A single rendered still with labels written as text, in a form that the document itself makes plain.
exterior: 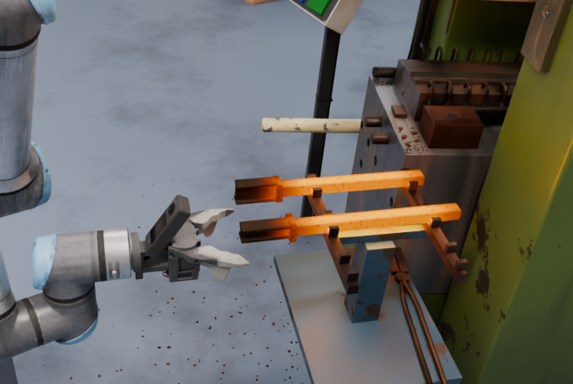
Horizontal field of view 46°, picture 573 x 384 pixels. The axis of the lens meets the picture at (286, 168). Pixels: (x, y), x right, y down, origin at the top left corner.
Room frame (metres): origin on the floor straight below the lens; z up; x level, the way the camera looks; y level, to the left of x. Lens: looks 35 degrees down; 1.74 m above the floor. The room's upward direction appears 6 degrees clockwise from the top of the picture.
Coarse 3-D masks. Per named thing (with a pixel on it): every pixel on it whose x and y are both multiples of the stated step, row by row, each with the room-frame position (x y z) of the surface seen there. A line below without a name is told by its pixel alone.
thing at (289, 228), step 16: (400, 208) 1.07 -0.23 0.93; (416, 208) 1.07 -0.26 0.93; (432, 208) 1.08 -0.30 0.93; (448, 208) 1.09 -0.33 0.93; (240, 224) 0.96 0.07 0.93; (256, 224) 0.97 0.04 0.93; (272, 224) 0.97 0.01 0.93; (288, 224) 0.98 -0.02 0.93; (304, 224) 0.99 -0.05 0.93; (320, 224) 0.99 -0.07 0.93; (336, 224) 1.00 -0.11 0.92; (352, 224) 1.01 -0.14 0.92; (368, 224) 1.02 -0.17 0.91; (384, 224) 1.03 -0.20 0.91; (400, 224) 1.04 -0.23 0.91; (240, 240) 0.95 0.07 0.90; (256, 240) 0.95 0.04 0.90; (272, 240) 0.96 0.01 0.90
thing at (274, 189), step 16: (336, 176) 1.15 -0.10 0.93; (352, 176) 1.16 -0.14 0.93; (368, 176) 1.17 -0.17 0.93; (384, 176) 1.17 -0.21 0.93; (400, 176) 1.18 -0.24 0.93; (416, 176) 1.19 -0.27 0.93; (240, 192) 1.07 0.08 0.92; (256, 192) 1.08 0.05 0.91; (272, 192) 1.09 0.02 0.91; (288, 192) 1.10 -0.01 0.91; (304, 192) 1.11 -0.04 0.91; (336, 192) 1.13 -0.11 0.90
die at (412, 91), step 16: (400, 64) 1.61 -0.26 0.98; (416, 64) 1.59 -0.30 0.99; (432, 64) 1.62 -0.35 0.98; (448, 64) 1.63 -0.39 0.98; (464, 64) 1.64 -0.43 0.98; (480, 64) 1.65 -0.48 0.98; (496, 64) 1.67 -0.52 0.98; (512, 64) 1.68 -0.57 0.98; (400, 80) 1.58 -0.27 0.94; (416, 80) 1.48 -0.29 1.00; (432, 80) 1.49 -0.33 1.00; (448, 80) 1.50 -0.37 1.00; (464, 80) 1.51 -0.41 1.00; (480, 80) 1.52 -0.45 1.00; (496, 80) 1.53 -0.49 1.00; (416, 96) 1.45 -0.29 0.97; (448, 96) 1.45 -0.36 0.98; (464, 96) 1.46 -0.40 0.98; (480, 96) 1.46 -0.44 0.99; (496, 96) 1.47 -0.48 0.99; (416, 112) 1.44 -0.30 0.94
